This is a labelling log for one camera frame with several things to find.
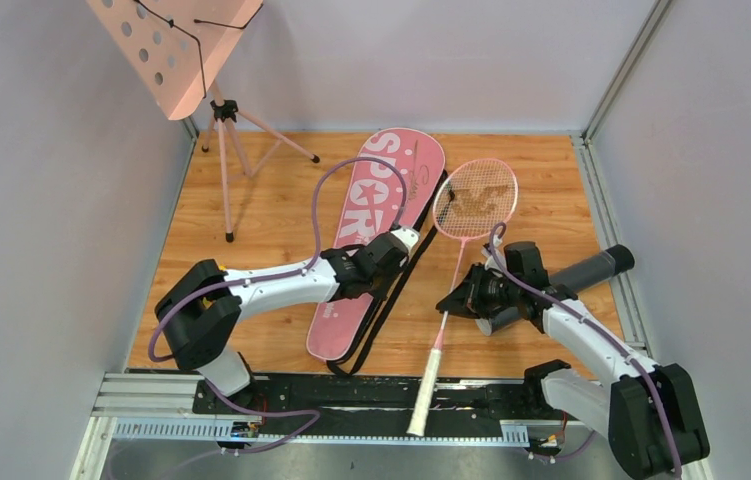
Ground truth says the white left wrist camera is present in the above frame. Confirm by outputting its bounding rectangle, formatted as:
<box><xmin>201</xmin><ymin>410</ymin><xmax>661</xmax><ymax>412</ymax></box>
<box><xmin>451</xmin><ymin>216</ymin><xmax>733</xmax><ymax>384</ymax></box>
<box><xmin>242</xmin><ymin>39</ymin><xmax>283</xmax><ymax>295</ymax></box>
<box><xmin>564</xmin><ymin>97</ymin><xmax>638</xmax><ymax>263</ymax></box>
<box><xmin>389</xmin><ymin>226</ymin><xmax>420</xmax><ymax>253</ymax></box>

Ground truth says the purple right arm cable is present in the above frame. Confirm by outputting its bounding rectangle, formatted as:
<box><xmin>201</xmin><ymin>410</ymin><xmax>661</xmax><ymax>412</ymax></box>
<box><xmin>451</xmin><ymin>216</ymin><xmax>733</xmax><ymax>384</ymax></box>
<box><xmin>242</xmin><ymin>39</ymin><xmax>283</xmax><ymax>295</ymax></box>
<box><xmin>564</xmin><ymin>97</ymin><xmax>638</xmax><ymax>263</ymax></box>
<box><xmin>486</xmin><ymin>221</ymin><xmax>684</xmax><ymax>480</ymax></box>

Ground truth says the black shuttlecock tube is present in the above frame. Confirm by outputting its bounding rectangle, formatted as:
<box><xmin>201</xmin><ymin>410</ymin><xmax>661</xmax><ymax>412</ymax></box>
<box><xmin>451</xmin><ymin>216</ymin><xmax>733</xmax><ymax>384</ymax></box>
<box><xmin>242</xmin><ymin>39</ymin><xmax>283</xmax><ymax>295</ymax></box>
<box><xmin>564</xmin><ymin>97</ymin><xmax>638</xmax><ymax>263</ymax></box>
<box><xmin>476</xmin><ymin>241</ymin><xmax>635</xmax><ymax>336</ymax></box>

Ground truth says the pink racket cover bag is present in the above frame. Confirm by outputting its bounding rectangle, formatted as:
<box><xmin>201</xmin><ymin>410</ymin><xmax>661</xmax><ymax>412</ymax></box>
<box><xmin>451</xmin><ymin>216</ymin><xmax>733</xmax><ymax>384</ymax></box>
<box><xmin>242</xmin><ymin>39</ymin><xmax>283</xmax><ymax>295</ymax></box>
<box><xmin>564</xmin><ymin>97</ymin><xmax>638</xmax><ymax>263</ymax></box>
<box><xmin>306</xmin><ymin>127</ymin><xmax>448</xmax><ymax>377</ymax></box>

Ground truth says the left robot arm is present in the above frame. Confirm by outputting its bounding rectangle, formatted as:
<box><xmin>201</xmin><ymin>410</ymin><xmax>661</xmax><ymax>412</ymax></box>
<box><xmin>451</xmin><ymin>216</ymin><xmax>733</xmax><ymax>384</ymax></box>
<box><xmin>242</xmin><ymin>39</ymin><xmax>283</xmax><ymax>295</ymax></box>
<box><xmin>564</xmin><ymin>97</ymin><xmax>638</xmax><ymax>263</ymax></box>
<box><xmin>152</xmin><ymin>227</ymin><xmax>420</xmax><ymax>413</ymax></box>

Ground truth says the pink music stand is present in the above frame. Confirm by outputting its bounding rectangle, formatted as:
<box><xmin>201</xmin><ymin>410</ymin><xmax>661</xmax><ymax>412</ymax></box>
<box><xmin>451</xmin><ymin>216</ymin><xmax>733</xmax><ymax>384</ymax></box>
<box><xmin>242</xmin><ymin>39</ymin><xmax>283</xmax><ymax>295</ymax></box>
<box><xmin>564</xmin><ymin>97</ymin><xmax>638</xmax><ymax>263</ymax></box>
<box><xmin>87</xmin><ymin>0</ymin><xmax>320</xmax><ymax>243</ymax></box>

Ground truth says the pink badminton racket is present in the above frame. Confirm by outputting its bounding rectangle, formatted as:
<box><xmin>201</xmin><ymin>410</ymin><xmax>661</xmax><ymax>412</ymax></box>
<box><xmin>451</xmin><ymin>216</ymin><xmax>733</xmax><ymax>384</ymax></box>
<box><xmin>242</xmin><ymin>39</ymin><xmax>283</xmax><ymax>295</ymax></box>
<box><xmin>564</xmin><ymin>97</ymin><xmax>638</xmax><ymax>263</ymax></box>
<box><xmin>406</xmin><ymin>158</ymin><xmax>518</xmax><ymax>437</ymax></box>

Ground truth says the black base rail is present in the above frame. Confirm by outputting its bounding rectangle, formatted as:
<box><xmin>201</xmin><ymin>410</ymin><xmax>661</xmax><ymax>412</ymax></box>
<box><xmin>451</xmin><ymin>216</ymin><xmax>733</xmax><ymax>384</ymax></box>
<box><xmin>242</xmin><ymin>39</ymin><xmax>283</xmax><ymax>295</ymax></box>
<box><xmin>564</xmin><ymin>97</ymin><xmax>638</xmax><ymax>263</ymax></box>
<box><xmin>191</xmin><ymin>373</ymin><xmax>575</xmax><ymax>441</ymax></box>

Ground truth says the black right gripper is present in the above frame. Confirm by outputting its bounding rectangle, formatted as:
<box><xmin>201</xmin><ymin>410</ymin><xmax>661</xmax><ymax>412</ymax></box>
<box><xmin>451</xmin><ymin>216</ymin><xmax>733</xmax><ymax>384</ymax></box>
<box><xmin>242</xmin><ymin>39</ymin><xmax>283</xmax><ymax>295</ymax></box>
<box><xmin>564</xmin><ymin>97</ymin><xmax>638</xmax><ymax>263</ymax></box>
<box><xmin>436</xmin><ymin>262</ymin><xmax>520</xmax><ymax>320</ymax></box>

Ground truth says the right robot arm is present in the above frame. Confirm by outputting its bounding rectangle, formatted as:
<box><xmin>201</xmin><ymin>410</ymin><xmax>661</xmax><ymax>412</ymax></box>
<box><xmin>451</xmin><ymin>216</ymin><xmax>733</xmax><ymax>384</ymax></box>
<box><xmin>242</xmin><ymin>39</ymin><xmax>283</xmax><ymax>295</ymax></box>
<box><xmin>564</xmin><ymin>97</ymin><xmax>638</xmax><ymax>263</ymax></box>
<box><xmin>436</xmin><ymin>241</ymin><xmax>711</xmax><ymax>479</ymax></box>

